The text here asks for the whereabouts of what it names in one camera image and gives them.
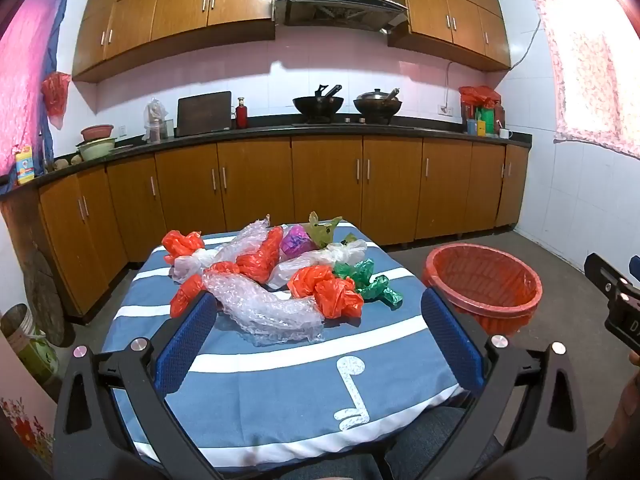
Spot black wok with handle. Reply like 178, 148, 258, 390
292, 84, 346, 122

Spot floral printed cloth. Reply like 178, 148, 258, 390
0, 395, 56, 471

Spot clear plastic wrap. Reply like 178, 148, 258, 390
215, 215, 273, 261

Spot yellow and blue box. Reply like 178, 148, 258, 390
15, 146, 35, 185

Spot black wok with lid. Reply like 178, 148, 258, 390
353, 87, 404, 123

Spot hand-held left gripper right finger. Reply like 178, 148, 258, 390
414, 287, 588, 480

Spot yellow-green plastic bag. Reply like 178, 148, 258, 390
306, 211, 358, 248

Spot glass jar on floor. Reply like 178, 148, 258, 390
0, 302, 61, 386

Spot wooden wall cabinet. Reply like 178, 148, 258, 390
72, 0, 277, 83
387, 0, 512, 72

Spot dark cutting board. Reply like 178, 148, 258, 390
176, 91, 233, 137

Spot large red plastic bag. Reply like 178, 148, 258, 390
235, 226, 285, 293

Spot large clear bubble wrap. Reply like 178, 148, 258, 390
202, 265, 326, 346

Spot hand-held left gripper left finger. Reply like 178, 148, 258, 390
52, 290, 223, 480

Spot gas stove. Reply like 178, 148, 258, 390
292, 116, 416, 128

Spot person's right hand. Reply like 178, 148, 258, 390
602, 350, 640, 461

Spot black kitchen countertop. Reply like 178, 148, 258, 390
0, 122, 533, 196

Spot long white plastic bag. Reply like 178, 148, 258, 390
267, 240, 369, 291

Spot jars in clear bag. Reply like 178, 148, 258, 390
144, 97, 168, 142

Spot floral window curtain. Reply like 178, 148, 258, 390
530, 0, 640, 158

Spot wooden base cabinets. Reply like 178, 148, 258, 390
0, 135, 531, 321

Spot pink plastic bag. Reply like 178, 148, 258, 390
280, 226, 317, 257

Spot green basin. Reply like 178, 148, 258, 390
76, 137, 118, 161

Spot small red plastic bag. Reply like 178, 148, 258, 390
162, 230, 206, 267

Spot dark green plastic bag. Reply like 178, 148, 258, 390
334, 259, 404, 308

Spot person's jeans leg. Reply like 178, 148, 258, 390
382, 405, 503, 480

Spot blue striped tablecloth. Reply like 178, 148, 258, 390
102, 220, 471, 466

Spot pink curtain with blue border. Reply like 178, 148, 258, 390
0, 0, 68, 193

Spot plastic basket with red liner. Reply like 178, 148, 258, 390
422, 244, 543, 338

